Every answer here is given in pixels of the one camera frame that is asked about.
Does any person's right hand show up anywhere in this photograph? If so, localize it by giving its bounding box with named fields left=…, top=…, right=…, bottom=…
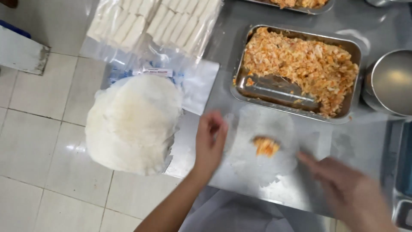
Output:
left=296, top=151, right=388, bottom=223

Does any person's left hand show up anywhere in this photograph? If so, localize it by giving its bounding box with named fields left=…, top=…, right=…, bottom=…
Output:
left=192, top=110, right=230, bottom=182

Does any clear plastic packaging with blue print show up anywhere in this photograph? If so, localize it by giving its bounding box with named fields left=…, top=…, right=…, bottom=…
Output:
left=105, top=48, right=220, bottom=116

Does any translucent single rice wrapper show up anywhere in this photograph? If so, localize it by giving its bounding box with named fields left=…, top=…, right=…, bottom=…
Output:
left=224, top=105, right=324, bottom=189

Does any small lump of orange filling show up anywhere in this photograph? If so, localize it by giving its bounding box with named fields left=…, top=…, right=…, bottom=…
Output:
left=252, top=136, right=281, bottom=158

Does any rectangular metal tray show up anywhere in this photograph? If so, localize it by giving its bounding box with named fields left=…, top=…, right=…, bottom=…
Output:
left=230, top=24, right=364, bottom=125

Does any stack of white rice wrappers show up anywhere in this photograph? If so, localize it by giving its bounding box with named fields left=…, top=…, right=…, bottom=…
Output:
left=85, top=74, right=185, bottom=176

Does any blue-grey container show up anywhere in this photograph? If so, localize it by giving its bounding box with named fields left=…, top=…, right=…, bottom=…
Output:
left=391, top=121, right=412, bottom=232

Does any orange shredded filling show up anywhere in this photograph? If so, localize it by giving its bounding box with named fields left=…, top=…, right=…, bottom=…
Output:
left=242, top=27, right=359, bottom=118

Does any round metal bowl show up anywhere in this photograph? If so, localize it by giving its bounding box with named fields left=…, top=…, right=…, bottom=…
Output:
left=361, top=48, right=412, bottom=117

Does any bag of white rolled rolls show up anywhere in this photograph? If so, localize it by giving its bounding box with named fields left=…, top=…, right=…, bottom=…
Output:
left=86, top=0, right=223, bottom=60

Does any metal tray with filling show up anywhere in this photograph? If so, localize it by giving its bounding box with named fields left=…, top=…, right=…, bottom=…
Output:
left=244, top=0, right=335, bottom=15

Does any shiny metal vessel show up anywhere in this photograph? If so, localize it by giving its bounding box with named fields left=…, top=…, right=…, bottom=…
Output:
left=365, top=0, right=412, bottom=8

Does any white box with blue edge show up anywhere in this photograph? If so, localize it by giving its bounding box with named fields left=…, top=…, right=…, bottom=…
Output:
left=0, top=19, right=51, bottom=76

